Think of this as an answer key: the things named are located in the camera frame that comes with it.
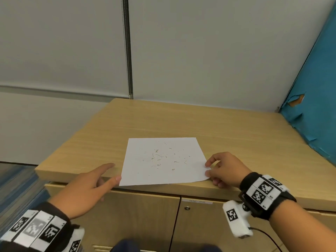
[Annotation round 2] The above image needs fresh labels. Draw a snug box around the black camera cable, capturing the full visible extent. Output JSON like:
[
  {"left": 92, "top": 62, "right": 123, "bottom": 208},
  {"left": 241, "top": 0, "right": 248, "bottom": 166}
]
[{"left": 249, "top": 227, "right": 283, "bottom": 252}]

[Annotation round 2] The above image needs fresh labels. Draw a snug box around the person's left hand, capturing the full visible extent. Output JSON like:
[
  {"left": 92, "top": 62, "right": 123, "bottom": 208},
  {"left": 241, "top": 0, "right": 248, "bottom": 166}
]
[{"left": 49, "top": 163, "right": 122, "bottom": 220}]

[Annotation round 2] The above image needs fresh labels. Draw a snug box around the black right wristband with markers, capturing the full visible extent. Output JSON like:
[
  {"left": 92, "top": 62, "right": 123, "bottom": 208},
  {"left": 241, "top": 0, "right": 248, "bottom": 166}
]
[{"left": 238, "top": 172, "right": 297, "bottom": 221}]

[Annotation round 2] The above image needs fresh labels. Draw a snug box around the wooden cabinet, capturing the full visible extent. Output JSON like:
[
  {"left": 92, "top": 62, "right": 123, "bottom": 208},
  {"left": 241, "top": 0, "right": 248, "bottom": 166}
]
[{"left": 35, "top": 98, "right": 336, "bottom": 252}]

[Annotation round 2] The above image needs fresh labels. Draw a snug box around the wooden cabinet door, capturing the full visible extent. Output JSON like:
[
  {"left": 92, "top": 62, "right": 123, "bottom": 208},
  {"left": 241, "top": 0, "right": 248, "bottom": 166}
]
[
  {"left": 170, "top": 197, "right": 336, "bottom": 252},
  {"left": 44, "top": 183, "right": 181, "bottom": 252}
]

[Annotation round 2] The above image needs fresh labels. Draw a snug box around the person's right hand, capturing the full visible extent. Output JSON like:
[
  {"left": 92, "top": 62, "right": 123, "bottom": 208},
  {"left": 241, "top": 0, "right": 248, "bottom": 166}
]
[{"left": 205, "top": 152, "right": 253, "bottom": 189}]

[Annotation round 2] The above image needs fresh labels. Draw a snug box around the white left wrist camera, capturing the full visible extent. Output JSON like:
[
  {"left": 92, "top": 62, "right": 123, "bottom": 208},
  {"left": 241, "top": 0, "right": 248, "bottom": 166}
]
[{"left": 67, "top": 225, "right": 86, "bottom": 252}]

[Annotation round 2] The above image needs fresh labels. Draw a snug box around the dark vertical frame strip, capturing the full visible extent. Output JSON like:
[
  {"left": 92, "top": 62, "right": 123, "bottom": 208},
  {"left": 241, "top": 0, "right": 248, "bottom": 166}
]
[{"left": 121, "top": 0, "right": 134, "bottom": 100}]

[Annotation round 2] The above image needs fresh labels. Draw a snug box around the black wristband with markers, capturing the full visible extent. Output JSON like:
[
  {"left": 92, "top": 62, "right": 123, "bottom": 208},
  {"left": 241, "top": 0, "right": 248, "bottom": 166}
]
[
  {"left": 0, "top": 201, "right": 72, "bottom": 252},
  {"left": 238, "top": 172, "right": 297, "bottom": 221}
]

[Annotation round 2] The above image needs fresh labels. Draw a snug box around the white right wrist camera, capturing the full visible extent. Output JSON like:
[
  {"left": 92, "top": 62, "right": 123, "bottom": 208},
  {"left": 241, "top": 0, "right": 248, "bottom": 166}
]
[{"left": 222, "top": 200, "right": 254, "bottom": 239}]

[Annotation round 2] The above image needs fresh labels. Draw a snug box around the white cabinet label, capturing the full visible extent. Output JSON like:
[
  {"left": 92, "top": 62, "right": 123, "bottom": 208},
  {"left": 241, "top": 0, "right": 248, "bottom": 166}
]
[{"left": 188, "top": 198, "right": 213, "bottom": 205}]

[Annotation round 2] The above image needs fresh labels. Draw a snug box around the white paper sheet with scribbles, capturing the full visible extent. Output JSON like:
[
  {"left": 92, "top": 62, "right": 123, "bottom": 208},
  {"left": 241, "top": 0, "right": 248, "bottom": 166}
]
[{"left": 119, "top": 137, "right": 208, "bottom": 187}]

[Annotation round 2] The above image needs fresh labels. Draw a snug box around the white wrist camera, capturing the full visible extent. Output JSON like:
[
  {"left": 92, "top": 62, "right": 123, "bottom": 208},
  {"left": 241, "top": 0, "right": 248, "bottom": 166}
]
[
  {"left": 67, "top": 225, "right": 86, "bottom": 252},
  {"left": 222, "top": 200, "right": 254, "bottom": 239}
]

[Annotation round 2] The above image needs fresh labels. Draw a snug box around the blue torn partition board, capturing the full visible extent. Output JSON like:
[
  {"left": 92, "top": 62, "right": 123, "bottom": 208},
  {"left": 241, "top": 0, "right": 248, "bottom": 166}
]
[{"left": 279, "top": 0, "right": 336, "bottom": 166}]

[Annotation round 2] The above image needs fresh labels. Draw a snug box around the black left wristband with markers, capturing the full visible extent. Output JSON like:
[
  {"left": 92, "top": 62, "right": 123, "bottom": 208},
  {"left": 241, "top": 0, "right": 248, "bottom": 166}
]
[{"left": 0, "top": 201, "right": 72, "bottom": 252}]

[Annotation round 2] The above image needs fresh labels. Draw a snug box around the person's right forearm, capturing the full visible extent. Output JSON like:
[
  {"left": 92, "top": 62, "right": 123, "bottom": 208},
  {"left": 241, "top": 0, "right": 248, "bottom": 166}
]
[{"left": 269, "top": 199, "right": 336, "bottom": 252}]

